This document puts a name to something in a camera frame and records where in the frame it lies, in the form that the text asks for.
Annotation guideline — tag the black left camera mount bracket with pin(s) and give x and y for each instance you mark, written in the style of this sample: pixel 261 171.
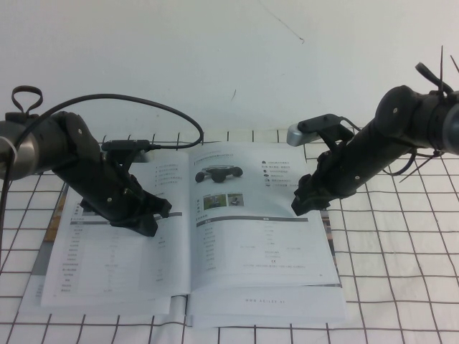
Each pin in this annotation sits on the black left camera mount bracket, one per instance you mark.
pixel 125 145

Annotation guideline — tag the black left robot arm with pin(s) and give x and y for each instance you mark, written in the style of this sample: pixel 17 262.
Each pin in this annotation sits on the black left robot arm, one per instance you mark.
pixel 21 150

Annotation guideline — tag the white brochure with web address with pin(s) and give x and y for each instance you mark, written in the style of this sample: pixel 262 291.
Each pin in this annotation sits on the white brochure with web address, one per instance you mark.
pixel 269 304

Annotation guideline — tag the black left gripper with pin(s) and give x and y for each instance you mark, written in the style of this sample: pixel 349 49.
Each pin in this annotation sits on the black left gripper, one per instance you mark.
pixel 111 197

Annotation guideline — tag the white black-grid tablecloth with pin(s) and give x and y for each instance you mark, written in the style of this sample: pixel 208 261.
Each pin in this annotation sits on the white black-grid tablecloth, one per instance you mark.
pixel 394 286

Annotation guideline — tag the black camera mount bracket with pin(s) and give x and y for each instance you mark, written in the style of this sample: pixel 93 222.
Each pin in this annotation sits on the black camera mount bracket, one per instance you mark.
pixel 319 122
pixel 125 145

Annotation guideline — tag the black right camera mount bracket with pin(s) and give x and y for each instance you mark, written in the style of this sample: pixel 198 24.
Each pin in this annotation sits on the black right camera mount bracket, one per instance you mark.
pixel 319 122

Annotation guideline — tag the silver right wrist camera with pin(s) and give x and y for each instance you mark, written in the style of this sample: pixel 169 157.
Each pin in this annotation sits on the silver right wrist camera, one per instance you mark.
pixel 297 136

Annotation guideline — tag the white product catalogue book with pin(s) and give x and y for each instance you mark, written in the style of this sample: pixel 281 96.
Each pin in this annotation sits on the white product catalogue book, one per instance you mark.
pixel 251 251

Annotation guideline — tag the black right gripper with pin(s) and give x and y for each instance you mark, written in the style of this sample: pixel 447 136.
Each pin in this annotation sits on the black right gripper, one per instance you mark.
pixel 340 172

